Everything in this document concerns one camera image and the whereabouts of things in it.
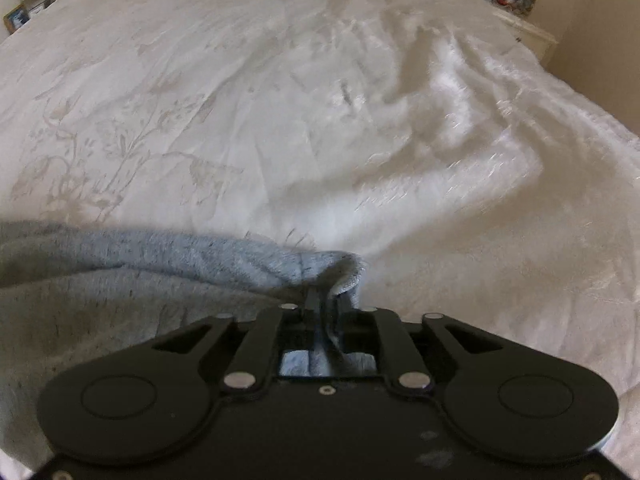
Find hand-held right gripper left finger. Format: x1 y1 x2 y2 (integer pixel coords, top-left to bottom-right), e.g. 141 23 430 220
151 286 321 397

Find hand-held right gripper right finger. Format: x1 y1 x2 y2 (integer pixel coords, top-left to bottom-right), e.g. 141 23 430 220
336 293 505 397

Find grey pants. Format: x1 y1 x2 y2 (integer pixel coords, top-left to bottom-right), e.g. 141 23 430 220
0 220 377 467

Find white floral bedspread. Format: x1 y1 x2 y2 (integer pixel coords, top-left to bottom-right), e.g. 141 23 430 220
0 0 640 480

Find white nightstand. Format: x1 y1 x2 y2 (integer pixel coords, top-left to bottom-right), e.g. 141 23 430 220
492 2 559 67

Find wooden picture frame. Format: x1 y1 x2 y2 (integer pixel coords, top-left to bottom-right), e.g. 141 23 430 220
3 4 30 35

